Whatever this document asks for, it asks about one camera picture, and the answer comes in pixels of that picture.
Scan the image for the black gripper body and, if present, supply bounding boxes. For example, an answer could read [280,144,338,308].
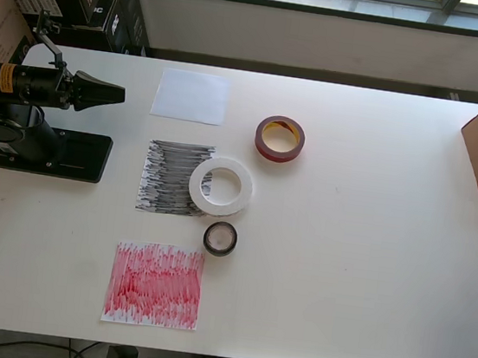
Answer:
[12,60,88,114]

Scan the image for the red tape roll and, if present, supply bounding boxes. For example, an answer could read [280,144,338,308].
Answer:
[251,112,309,167]

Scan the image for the red scribbled paper sheet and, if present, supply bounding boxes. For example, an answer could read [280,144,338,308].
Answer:
[100,237,208,335]

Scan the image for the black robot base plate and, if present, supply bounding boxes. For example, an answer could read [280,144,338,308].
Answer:
[0,121,114,186]

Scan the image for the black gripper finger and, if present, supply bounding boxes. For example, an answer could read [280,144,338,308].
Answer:
[79,90,126,117]
[74,72,128,99]

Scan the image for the white tape roll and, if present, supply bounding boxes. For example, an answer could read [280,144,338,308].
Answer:
[184,152,259,222]

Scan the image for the black floor cable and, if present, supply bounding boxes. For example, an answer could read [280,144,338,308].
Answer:
[0,329,115,358]

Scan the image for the blank white paper sheet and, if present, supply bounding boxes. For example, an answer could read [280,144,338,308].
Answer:
[149,67,231,127]

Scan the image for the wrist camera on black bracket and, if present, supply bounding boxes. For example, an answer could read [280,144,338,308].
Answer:
[27,7,77,77]

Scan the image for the black scribbled paper sheet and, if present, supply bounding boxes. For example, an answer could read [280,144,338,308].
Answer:
[133,136,218,221]

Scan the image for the small black tape roll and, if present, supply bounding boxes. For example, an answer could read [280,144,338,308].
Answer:
[200,218,242,259]

